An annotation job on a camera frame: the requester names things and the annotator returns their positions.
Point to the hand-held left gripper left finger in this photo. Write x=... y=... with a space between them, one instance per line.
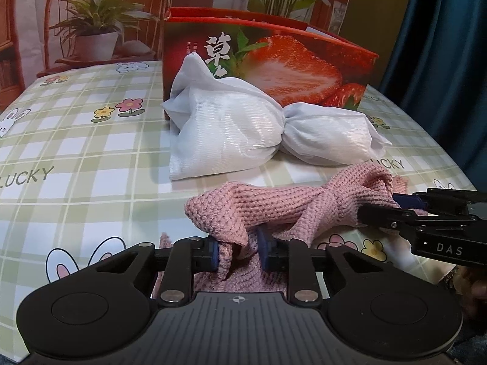
x=213 y=254

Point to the red strawberry print cardboard box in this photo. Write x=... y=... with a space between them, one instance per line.
x=289 y=64

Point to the white mesh bag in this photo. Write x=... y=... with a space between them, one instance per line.
x=228 y=129

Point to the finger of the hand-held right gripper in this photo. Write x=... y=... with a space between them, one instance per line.
x=409 y=200
x=384 y=216

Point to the pink knit cloth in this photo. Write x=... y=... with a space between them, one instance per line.
x=266 y=205

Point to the teal curtain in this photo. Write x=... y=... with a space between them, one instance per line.
x=437 y=64

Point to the green checked bunny tablecloth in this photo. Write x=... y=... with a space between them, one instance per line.
x=95 y=159

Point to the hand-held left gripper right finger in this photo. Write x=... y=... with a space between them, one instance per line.
x=265 y=251

